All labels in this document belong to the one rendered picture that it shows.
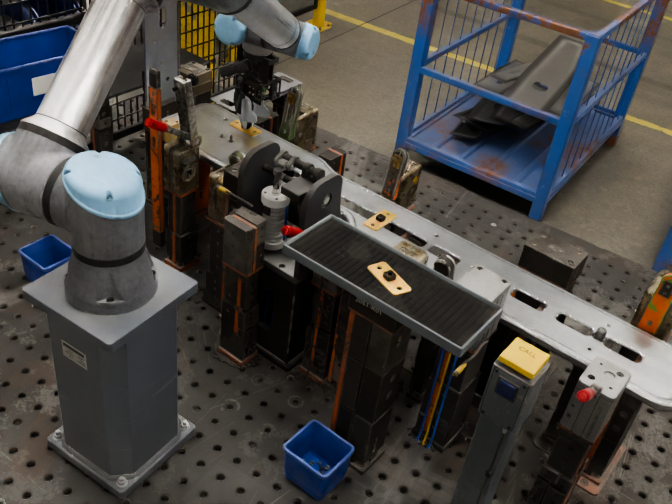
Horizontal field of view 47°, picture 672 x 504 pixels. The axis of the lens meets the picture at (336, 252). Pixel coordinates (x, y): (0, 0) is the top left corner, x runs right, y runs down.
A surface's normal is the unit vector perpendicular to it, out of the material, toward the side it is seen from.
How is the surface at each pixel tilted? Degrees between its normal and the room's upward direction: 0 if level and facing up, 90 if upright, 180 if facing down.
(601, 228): 0
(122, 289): 72
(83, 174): 7
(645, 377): 0
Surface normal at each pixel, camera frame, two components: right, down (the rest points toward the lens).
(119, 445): 0.16, 0.62
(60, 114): 0.17, -0.09
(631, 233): 0.11, -0.79
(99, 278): -0.02, 0.33
